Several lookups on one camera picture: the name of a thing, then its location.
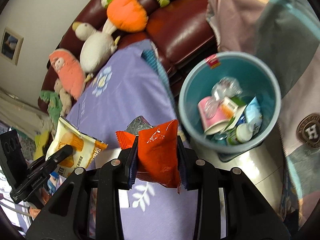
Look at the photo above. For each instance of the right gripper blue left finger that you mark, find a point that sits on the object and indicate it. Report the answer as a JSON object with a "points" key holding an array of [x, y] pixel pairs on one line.
{"points": [[131, 165]]}

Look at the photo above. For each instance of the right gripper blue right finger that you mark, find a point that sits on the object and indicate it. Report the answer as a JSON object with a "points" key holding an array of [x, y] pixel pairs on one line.
{"points": [[186, 165]]}

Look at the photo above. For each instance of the orange red snack bag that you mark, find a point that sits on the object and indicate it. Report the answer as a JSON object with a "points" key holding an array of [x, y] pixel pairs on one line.
{"points": [[157, 153]]}

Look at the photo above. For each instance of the yellow white snack bag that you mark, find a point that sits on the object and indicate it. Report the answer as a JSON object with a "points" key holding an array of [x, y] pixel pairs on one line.
{"points": [[85, 148]]}

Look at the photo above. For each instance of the green food box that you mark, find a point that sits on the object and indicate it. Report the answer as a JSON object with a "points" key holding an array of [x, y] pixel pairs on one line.
{"points": [[232, 108]]}

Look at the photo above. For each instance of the blue plastic trash bin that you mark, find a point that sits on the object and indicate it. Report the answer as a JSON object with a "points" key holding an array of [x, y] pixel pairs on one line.
{"points": [[255, 78]]}

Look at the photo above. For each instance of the pink paper cup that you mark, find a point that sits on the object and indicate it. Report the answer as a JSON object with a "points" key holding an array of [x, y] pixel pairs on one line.
{"points": [[213, 120]]}

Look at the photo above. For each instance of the green white tube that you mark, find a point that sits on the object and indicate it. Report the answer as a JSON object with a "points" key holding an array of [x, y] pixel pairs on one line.
{"points": [[241, 134]]}

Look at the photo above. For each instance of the green crocodile plush toy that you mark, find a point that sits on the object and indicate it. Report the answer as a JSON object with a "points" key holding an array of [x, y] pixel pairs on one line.
{"points": [[54, 105]]}

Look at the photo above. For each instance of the light blue milk carton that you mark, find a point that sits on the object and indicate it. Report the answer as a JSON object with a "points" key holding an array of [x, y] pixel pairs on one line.
{"points": [[253, 115]]}

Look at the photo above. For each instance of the purple floral cloth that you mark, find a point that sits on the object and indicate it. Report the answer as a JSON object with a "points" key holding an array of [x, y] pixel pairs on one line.
{"points": [[134, 84]]}

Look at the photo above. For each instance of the crumpled clear plastic bottle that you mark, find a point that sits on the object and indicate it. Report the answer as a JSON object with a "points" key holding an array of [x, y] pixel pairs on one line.
{"points": [[226, 87]]}

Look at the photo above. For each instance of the beige small plush toy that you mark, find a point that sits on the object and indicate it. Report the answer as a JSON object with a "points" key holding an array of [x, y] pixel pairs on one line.
{"points": [[65, 97]]}

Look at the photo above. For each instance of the red sticker on bin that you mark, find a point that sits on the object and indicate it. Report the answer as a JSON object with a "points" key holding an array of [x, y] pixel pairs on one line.
{"points": [[213, 61]]}

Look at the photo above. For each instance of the pink salmon plush toy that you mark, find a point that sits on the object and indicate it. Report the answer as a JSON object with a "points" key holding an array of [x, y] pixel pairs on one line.
{"points": [[69, 71]]}

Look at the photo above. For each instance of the white duck plush toy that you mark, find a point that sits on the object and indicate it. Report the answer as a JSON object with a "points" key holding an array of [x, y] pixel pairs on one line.
{"points": [[98, 46]]}

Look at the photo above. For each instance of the orange carrot plush toy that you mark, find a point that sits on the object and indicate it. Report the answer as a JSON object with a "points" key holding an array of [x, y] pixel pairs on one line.
{"points": [[125, 15]]}

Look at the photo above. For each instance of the plaid pink grey blanket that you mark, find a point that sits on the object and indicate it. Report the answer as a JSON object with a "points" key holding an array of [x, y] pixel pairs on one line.
{"points": [[284, 34]]}

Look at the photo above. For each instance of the framed wall picture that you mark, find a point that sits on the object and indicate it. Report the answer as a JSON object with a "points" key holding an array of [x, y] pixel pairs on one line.
{"points": [[11, 44]]}

